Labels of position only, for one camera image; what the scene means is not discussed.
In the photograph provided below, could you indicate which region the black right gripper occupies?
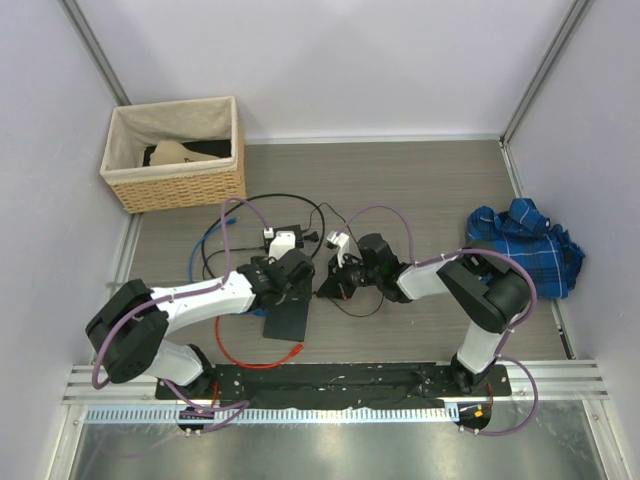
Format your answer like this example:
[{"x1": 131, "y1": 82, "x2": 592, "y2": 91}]
[{"x1": 318, "y1": 251, "x2": 382, "y2": 301}]

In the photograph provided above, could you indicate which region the black network switch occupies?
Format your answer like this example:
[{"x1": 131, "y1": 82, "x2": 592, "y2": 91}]
[{"x1": 262, "y1": 298, "x2": 310, "y2": 342}]

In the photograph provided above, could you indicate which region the blue ethernet cable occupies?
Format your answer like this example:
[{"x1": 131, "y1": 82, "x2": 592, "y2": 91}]
[{"x1": 187, "y1": 215, "x2": 269, "y2": 319}]

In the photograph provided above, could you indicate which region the red ethernet cable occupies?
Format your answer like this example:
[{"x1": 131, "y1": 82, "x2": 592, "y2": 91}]
[{"x1": 214, "y1": 314, "x2": 306, "y2": 371}]

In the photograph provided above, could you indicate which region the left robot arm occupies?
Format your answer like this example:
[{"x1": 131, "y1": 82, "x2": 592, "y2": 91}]
[{"x1": 85, "y1": 248, "x2": 315, "y2": 399}]

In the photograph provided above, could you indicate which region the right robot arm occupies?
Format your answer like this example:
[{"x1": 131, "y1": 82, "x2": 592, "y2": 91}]
[{"x1": 316, "y1": 233, "x2": 537, "y2": 395}]

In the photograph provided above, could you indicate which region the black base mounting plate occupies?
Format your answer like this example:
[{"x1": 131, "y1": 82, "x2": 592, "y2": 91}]
[{"x1": 183, "y1": 362, "x2": 512, "y2": 410}]

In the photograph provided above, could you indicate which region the wicker basket with liner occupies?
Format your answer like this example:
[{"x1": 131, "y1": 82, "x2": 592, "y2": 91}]
[{"x1": 100, "y1": 96, "x2": 246, "y2": 213}]

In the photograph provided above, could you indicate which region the beige item in basket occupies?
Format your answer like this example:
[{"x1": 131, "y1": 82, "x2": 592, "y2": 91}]
[{"x1": 143, "y1": 140, "x2": 235, "y2": 166}]

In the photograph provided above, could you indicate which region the blue plaid cloth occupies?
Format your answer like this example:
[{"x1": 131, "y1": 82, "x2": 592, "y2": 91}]
[{"x1": 466, "y1": 198, "x2": 586, "y2": 299}]

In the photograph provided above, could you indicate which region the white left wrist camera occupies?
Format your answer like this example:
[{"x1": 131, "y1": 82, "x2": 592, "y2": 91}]
[{"x1": 263, "y1": 227, "x2": 296, "y2": 260}]

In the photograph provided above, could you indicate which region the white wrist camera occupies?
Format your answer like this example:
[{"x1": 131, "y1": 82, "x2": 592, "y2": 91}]
[
  {"x1": 326, "y1": 231, "x2": 350, "y2": 268},
  {"x1": 263, "y1": 227, "x2": 296, "y2": 260}
]

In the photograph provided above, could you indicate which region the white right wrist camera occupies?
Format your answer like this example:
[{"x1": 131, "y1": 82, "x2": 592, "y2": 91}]
[{"x1": 326, "y1": 231, "x2": 350, "y2": 268}]

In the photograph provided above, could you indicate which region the slotted cable duct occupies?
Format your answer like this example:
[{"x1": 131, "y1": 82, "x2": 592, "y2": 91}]
[{"x1": 84, "y1": 403, "x2": 459, "y2": 425}]

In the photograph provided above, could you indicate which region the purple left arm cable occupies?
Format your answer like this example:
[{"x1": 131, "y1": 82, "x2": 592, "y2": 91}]
[{"x1": 90, "y1": 197, "x2": 274, "y2": 391}]

